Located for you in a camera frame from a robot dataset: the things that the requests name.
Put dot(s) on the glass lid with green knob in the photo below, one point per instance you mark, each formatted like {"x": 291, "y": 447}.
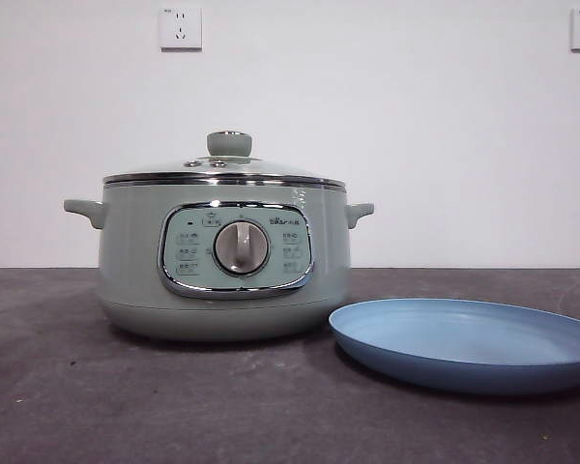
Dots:
{"x": 270, "y": 170}

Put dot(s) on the blue round plate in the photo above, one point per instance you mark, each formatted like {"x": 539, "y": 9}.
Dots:
{"x": 464, "y": 348}

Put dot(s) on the pale green electric steamer pot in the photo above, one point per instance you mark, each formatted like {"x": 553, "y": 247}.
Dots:
{"x": 130, "y": 251}

